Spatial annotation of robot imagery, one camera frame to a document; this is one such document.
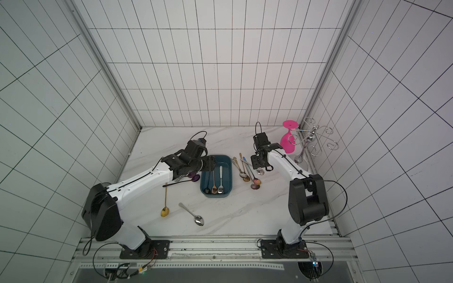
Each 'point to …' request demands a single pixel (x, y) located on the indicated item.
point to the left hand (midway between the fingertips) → (210, 165)
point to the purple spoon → (194, 178)
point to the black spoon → (207, 190)
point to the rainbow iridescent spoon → (256, 180)
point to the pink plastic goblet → (288, 140)
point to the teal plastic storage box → (225, 161)
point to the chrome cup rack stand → (313, 132)
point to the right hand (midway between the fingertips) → (255, 161)
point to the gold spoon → (164, 211)
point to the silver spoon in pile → (243, 174)
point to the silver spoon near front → (198, 219)
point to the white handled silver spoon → (220, 188)
